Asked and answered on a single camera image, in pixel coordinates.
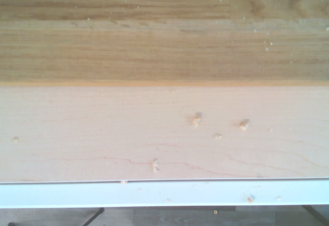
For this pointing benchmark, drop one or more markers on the cereal crumb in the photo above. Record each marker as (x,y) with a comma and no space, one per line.
(124,182)
(196,119)
(218,135)
(243,124)
(155,164)
(250,198)

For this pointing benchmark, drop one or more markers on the large wooden countertop board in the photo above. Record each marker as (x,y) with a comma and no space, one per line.
(128,43)

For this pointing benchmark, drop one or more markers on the white drawer cabinet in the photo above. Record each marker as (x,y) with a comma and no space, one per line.
(77,193)

